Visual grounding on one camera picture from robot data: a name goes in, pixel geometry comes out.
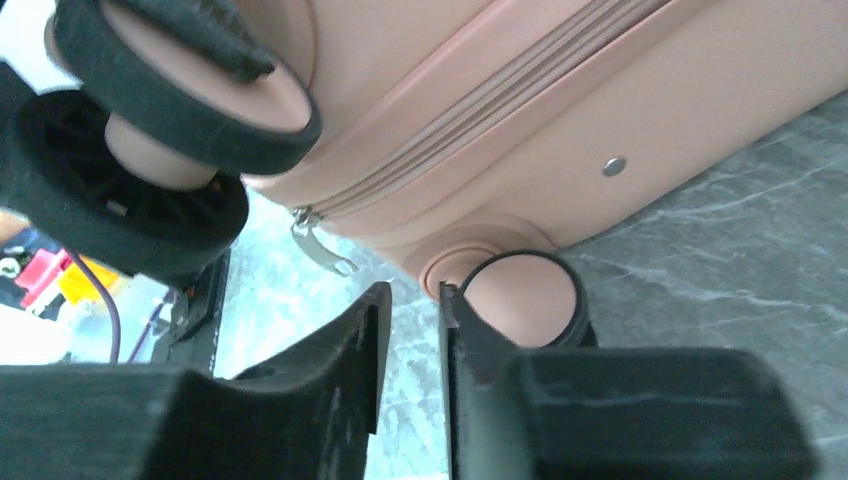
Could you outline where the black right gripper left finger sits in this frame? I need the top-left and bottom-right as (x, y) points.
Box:
(0, 281), (395, 480)

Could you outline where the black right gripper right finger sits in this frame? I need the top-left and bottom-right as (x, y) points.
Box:
(440, 285), (821, 479)

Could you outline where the pink hard-shell suitcase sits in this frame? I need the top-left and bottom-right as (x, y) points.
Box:
(236, 1), (847, 295)

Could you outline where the black suitcase wheel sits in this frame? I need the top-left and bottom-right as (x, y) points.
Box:
(1, 1), (322, 286)
(459, 250), (598, 349)

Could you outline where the silver zipper pull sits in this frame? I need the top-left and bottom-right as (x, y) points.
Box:
(290, 206), (359, 277)

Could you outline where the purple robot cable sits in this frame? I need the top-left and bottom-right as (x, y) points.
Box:
(66, 249), (127, 367)

